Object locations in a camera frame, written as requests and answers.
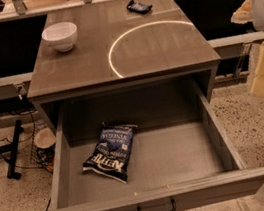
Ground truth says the grey open top drawer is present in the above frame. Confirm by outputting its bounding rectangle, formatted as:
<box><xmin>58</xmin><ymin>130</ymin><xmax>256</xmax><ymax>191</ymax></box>
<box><xmin>50</xmin><ymin>79</ymin><xmax>264</xmax><ymax>211</ymax></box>

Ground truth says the small dark snack packet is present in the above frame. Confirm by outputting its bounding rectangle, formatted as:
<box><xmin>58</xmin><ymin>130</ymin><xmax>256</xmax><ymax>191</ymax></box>
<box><xmin>127</xmin><ymin>0</ymin><xmax>152</xmax><ymax>14</ymax></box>

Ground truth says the black stand leg left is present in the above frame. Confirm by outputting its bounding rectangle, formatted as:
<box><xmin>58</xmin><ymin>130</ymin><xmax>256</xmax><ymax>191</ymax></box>
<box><xmin>0</xmin><ymin>119</ymin><xmax>24</xmax><ymax>180</ymax></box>

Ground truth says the blue Kettle chip bag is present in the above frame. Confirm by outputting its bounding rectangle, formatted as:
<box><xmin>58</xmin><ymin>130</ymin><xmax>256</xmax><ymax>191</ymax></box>
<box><xmin>82</xmin><ymin>124</ymin><xmax>137</xmax><ymax>184</ymax></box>

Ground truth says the white ceramic bowl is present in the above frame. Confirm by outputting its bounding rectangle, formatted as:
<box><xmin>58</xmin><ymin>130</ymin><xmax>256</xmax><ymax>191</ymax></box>
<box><xmin>41</xmin><ymin>22</ymin><xmax>78</xmax><ymax>52</ymax></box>

